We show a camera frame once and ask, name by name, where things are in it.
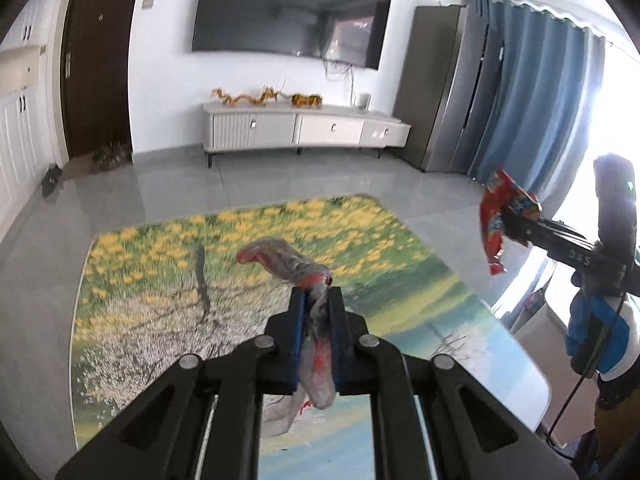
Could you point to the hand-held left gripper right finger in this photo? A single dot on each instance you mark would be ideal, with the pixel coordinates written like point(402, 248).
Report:
point(334, 340)

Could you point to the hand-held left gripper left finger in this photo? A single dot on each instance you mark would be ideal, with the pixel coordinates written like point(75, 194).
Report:
point(299, 330)

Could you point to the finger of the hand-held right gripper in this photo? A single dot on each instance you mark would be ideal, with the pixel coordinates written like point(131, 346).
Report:
point(530, 230)

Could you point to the red snack packet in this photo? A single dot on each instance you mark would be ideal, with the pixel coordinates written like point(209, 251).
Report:
point(492, 225)

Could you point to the clear plastic wrapper red bands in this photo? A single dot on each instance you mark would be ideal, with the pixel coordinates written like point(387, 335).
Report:
point(280, 257)

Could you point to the person's right forearm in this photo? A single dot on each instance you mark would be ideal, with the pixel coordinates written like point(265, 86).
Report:
point(617, 420)

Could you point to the person's right hand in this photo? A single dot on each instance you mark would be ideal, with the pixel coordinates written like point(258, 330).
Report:
point(600, 330)

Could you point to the clear plastic bag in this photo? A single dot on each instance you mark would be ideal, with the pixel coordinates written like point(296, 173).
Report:
point(280, 412)

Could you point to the blue curtain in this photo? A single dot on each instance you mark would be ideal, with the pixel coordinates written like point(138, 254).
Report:
point(540, 85)

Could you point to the printed floor mat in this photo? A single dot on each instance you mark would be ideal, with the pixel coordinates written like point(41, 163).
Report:
point(150, 270)

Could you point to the grey refrigerator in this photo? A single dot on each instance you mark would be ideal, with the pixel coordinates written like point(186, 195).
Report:
point(440, 90)

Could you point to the white television cabinet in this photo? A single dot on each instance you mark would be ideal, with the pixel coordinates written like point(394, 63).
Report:
point(250, 127)

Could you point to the white cup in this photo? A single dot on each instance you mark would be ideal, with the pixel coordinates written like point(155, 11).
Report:
point(364, 101)

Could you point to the small gold animal ornament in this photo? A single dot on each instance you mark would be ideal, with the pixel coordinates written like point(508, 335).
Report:
point(306, 101)

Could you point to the long gold dragon ornament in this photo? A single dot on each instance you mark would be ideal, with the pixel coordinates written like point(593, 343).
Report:
point(232, 98)

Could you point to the brown shoes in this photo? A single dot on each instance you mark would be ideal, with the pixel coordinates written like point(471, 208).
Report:
point(111, 156)

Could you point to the dark green shoes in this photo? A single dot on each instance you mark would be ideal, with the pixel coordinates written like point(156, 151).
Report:
point(51, 180)

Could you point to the dark brown door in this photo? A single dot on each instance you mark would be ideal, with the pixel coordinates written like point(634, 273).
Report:
point(97, 60)

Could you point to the wall television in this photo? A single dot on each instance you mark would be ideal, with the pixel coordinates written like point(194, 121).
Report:
point(275, 5)

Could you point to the white wall cupboard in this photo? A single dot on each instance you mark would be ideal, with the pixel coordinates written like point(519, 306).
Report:
point(15, 135)

